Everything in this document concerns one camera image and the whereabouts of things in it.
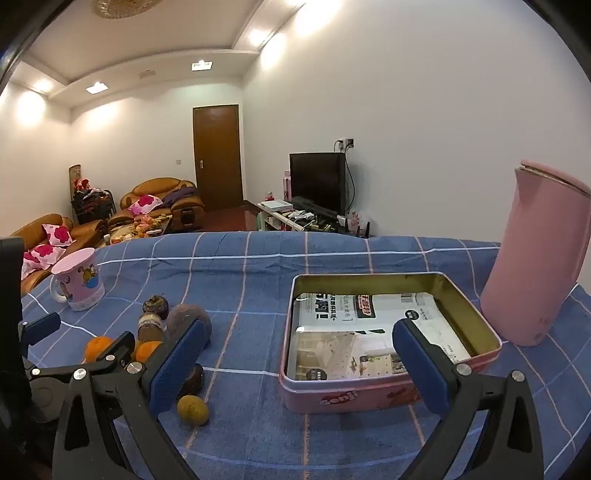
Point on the brown leather armchair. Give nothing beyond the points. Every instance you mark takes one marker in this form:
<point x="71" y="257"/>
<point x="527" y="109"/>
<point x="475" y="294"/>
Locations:
<point x="184" y="212"/>

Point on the recessed ceiling spotlight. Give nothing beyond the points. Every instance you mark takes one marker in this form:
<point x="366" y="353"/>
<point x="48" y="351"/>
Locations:
<point x="255" y="36"/>
<point x="43" y="85"/>

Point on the tall pink box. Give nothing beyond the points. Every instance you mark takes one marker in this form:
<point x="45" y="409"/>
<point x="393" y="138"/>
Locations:
<point x="287" y="184"/>

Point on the pink plastic bag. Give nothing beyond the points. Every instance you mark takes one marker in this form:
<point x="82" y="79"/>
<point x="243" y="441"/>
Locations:
<point x="354" y="220"/>

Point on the pile of snacks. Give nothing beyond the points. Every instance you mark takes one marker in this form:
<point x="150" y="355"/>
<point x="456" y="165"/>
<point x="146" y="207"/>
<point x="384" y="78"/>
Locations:
<point x="143" y="224"/>

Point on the small yellow-green fruit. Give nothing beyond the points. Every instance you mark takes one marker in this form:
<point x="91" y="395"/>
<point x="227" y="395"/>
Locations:
<point x="193" y="410"/>

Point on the white printed leaflet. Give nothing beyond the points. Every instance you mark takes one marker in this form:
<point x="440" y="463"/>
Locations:
<point x="351" y="309"/>

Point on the square ceiling light panel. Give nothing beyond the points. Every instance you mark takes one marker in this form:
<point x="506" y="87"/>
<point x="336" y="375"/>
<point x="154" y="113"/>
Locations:
<point x="96" y="86"/>
<point x="202" y="65"/>

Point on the pink cartoon mug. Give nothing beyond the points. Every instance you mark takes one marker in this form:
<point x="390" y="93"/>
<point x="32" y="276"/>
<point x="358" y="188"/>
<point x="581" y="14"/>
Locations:
<point x="81" y="281"/>

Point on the brown wooden door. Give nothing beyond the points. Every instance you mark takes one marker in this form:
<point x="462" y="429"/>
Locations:
<point x="217" y="157"/>

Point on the leaning patterned board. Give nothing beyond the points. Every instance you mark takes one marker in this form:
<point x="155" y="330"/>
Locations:
<point x="76" y="173"/>

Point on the blue plaid cloth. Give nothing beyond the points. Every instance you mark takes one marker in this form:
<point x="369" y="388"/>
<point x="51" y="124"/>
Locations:
<point x="258" y="277"/>

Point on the ornate ceiling lamp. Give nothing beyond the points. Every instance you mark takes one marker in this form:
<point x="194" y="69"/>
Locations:
<point x="124" y="4"/>

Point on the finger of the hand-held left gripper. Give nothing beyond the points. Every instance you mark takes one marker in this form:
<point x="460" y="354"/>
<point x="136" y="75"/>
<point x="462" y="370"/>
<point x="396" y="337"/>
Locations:
<point x="115" y="350"/>
<point x="41" y="326"/>

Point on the dark water chestnut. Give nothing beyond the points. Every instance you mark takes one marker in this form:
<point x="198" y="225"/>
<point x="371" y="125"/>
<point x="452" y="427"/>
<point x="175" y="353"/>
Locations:
<point x="196" y="379"/>
<point x="154" y="305"/>

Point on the white television stand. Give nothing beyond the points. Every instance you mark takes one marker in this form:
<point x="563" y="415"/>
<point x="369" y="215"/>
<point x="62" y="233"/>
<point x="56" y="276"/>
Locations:
<point x="277" y="219"/>

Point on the orange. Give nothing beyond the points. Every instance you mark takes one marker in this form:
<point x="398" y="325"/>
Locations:
<point x="147" y="350"/>
<point x="98" y="348"/>

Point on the black router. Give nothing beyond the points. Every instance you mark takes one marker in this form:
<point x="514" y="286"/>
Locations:
<point x="367" y="230"/>

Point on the ceiling air vent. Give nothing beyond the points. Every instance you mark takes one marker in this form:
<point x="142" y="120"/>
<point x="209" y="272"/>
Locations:
<point x="147" y="73"/>

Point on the dull purple round fruit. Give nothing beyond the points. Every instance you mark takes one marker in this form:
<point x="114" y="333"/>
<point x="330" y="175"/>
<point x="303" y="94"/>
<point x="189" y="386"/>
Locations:
<point x="179" y="314"/>

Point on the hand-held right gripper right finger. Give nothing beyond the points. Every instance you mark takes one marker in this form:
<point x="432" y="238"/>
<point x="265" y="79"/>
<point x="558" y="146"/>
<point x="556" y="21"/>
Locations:
<point x="420" y="369"/>

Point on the white flat box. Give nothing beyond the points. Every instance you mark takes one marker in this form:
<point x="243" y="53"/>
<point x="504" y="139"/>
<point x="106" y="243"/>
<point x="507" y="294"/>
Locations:
<point x="275" y="204"/>

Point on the pink floral cushion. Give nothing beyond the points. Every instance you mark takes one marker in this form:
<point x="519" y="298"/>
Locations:
<point x="57" y="234"/>
<point x="39" y="256"/>
<point x="145" y="203"/>

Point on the photo printed leaflet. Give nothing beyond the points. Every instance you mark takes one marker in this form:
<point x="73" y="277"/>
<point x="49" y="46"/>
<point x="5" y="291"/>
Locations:
<point x="341" y="355"/>

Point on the sugarcane piece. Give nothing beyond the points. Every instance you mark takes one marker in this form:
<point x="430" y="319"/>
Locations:
<point x="150" y="326"/>

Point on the black television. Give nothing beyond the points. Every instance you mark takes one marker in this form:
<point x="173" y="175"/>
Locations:
<point x="317" y="182"/>

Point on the pink kettle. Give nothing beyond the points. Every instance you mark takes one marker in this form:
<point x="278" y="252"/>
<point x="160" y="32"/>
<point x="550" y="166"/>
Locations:
<point x="535" y="258"/>

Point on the pink metal tin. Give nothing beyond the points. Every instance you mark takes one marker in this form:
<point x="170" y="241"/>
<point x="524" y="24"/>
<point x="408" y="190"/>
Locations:
<point x="351" y="397"/>

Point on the dark coffee table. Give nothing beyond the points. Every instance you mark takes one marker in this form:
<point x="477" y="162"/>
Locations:
<point x="164" y="226"/>

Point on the brown leather sofa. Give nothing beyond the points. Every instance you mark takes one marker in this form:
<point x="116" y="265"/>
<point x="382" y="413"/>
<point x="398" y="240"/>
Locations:
<point x="83" y="230"/>

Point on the white wall outlet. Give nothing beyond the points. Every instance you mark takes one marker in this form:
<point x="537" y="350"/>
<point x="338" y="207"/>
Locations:
<point x="345" y="144"/>

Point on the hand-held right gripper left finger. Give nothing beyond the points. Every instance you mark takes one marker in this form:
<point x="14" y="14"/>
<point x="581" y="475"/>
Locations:
<point x="178" y="364"/>

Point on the purple blanket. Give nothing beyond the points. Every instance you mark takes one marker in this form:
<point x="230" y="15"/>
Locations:
<point x="180" y="193"/>

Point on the black clothes rack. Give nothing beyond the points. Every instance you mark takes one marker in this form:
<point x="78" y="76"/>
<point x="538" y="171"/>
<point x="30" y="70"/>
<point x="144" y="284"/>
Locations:
<point x="92" y="203"/>

